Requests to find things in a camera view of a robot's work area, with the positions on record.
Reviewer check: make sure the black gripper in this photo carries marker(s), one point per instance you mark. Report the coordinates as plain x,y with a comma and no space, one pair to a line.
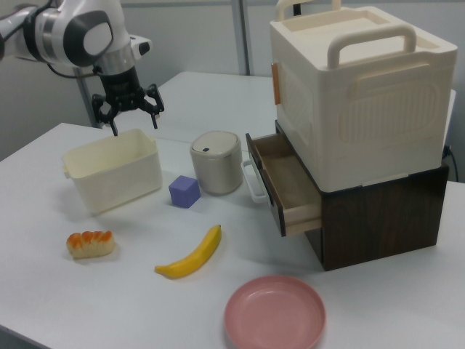
120,90

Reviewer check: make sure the cream plastic box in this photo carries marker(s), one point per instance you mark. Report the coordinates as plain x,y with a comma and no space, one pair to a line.
114,171

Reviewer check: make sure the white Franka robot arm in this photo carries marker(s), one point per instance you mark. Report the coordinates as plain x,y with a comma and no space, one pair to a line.
69,29

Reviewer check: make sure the purple cube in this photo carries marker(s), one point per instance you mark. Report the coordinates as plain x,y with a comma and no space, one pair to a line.
184,191

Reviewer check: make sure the beige round lidded bin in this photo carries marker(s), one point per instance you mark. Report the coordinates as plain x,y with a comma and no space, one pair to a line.
216,161

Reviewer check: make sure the orange glazed toy bread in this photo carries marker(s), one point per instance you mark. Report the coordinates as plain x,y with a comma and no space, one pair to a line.
91,244

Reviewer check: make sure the yellow toy banana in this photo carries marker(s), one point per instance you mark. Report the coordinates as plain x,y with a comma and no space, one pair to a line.
196,255

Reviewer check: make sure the large cream storage container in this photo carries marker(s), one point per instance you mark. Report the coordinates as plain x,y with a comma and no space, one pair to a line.
359,102

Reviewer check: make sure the pink plastic plate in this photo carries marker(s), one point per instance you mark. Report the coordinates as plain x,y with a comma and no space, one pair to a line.
275,313

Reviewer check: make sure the dark wooden drawer cabinet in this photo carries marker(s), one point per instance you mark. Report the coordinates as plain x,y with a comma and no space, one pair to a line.
378,221

